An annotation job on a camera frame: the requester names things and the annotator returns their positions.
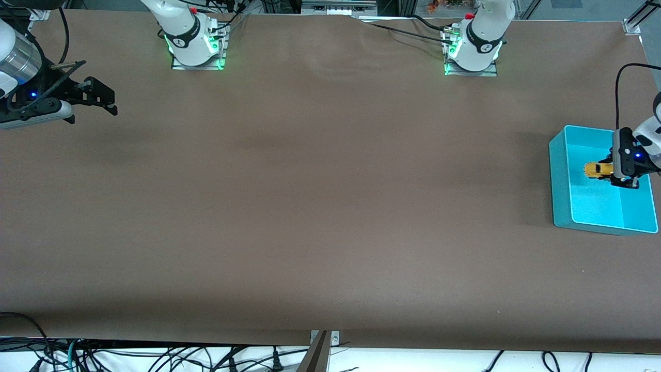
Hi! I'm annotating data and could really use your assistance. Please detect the yellow beetle toy car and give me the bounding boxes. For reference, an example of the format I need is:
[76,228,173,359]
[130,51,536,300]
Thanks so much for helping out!
[584,161,615,180]

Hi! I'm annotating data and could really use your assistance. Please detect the turquoise plastic bin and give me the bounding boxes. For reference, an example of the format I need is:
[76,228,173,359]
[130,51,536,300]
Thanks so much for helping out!
[547,125,659,237]

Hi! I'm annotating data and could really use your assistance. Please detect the grey background device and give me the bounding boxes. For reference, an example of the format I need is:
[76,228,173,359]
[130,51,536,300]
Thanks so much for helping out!
[301,0,379,16]

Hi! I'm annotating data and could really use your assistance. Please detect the brown table cover sheet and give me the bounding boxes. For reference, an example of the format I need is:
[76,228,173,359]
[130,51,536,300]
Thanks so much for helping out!
[0,9,661,354]

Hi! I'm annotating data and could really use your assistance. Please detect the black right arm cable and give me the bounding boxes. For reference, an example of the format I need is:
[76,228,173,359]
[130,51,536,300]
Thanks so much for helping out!
[3,6,88,112]

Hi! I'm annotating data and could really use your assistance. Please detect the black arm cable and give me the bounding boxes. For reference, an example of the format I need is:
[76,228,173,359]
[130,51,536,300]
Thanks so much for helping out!
[3,6,88,112]
[614,63,661,131]

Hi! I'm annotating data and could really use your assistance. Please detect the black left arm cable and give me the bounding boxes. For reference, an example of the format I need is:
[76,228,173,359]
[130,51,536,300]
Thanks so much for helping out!
[614,63,661,131]

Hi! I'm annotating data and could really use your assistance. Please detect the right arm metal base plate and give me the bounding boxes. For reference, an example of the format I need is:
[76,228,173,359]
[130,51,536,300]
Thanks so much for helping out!
[171,23,228,71]

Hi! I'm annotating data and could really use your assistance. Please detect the aluminium frame profile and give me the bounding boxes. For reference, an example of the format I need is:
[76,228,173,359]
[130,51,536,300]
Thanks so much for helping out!
[624,0,661,36]

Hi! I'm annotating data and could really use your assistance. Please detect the black base cable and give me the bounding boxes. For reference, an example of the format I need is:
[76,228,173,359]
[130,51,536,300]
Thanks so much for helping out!
[209,9,249,33]

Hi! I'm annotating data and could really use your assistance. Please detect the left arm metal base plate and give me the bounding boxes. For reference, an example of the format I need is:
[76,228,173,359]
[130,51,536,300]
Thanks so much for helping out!
[443,26,499,77]

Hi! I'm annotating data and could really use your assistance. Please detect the black looping floor cable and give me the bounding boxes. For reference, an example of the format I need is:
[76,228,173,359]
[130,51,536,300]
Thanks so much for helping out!
[0,312,52,372]

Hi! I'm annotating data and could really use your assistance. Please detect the short black table cable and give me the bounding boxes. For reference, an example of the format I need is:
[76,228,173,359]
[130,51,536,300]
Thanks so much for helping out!
[408,14,450,32]

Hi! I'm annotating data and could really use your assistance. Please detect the long black table cable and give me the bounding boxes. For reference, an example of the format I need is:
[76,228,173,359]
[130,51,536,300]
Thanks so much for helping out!
[361,21,455,45]

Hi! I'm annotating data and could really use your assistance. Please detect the tangled black floor cables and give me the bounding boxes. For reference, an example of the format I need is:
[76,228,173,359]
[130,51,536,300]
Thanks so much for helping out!
[77,341,310,372]

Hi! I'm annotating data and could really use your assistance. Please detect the grey metal post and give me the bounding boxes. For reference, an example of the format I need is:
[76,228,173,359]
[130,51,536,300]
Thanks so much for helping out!
[297,331,331,372]

